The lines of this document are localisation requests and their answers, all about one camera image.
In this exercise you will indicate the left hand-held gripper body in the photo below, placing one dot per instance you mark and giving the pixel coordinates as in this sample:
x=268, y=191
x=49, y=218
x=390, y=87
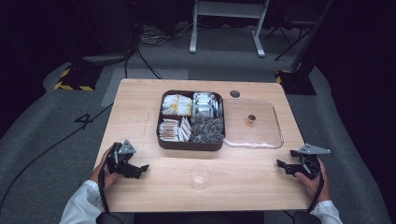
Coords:
x=120, y=155

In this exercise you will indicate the pile of yellow-white packets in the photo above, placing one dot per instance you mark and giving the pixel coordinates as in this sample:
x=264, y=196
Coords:
x=176, y=105

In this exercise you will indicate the clear plastic cup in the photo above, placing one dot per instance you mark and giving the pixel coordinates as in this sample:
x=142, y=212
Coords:
x=200, y=177

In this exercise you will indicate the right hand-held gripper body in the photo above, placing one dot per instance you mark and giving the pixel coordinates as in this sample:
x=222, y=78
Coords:
x=308, y=161

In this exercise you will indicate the brown compartment box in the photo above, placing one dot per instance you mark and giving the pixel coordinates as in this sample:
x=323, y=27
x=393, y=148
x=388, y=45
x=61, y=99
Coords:
x=190, y=146

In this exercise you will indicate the person's right hand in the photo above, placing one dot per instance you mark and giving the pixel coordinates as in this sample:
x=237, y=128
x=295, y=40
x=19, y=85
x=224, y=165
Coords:
x=314, y=186

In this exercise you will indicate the pile of silver packets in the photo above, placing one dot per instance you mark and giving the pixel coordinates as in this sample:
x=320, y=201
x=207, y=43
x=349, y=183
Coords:
x=205, y=104

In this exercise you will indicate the black stand base striped tape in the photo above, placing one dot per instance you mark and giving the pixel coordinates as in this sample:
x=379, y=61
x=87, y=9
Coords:
x=79, y=79
x=297, y=82

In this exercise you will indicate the black folding stand legs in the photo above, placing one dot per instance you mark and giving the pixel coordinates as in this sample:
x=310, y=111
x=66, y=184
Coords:
x=291, y=34

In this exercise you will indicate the row of brown stick packets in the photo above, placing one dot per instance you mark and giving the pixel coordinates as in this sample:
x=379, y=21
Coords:
x=168, y=130

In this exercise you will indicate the grey table grommet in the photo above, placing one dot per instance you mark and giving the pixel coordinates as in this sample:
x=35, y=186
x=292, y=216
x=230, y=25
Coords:
x=234, y=94

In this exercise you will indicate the person's left hand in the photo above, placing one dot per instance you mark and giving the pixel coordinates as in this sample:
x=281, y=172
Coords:
x=109, y=179

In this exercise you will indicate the pile of dark grey tea bags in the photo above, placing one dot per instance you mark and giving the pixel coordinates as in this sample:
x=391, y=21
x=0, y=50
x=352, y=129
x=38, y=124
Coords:
x=208, y=130

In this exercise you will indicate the clear lid with gold knob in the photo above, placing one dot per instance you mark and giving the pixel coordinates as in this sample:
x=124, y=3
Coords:
x=264, y=130

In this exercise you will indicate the row of white stick packets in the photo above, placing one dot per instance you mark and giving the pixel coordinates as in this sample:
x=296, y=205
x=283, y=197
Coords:
x=185, y=129

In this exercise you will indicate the person's dark lap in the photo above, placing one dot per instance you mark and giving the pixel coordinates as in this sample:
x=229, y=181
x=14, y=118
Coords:
x=199, y=217

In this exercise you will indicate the white metal table frame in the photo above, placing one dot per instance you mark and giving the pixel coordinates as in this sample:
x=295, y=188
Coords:
x=229, y=9

